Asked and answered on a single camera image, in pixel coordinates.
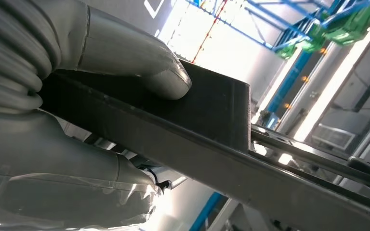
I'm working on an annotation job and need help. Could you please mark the long ceiling light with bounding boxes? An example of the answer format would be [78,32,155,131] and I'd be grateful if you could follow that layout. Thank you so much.
[293,14,370,142]

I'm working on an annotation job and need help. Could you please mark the green plastic bin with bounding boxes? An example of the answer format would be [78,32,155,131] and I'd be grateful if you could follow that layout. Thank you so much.
[322,0,370,46]
[275,24,326,60]

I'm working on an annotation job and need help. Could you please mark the white ceiling vent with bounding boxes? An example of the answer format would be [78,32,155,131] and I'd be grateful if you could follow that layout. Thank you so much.
[312,123,357,151]

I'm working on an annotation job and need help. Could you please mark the blue storage rack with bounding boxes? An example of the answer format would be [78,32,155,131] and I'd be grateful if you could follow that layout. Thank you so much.
[185,0,370,128]

